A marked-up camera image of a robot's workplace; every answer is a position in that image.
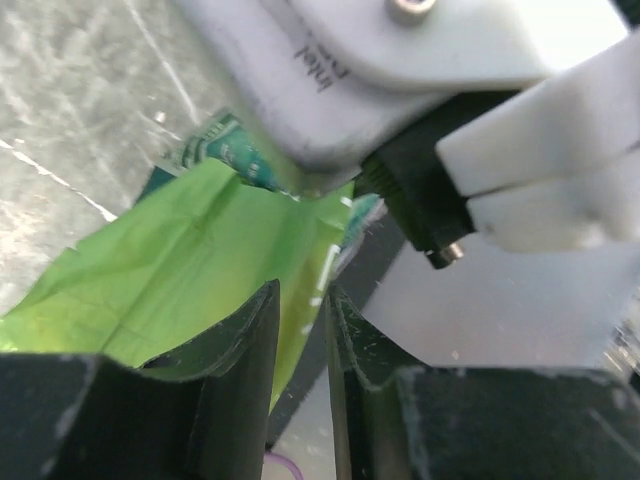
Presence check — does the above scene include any green litter bag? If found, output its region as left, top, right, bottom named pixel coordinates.
left=1, top=110, right=384, bottom=400

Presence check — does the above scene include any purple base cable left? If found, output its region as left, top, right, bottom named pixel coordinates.
left=263, top=452, right=304, bottom=480

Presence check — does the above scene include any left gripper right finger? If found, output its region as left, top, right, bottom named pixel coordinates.
left=326, top=286, right=639, bottom=479

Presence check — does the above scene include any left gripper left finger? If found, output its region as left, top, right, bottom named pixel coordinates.
left=1, top=280, right=280, bottom=479

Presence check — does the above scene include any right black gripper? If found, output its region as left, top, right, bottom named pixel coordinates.
left=357, top=90, right=518, bottom=270

